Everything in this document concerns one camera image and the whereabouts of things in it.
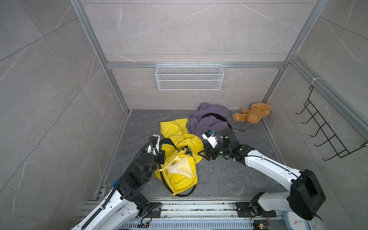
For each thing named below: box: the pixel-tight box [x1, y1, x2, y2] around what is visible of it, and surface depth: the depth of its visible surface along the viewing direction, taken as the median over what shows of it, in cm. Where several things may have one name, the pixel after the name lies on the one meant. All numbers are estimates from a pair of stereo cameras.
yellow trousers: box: [154, 117, 205, 196], surface depth 85 cm
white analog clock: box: [283, 210, 311, 230], surface depth 69 cm
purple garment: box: [187, 102, 231, 144], surface depth 113 cm
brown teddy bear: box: [232, 102, 272, 125], surface depth 110 cm
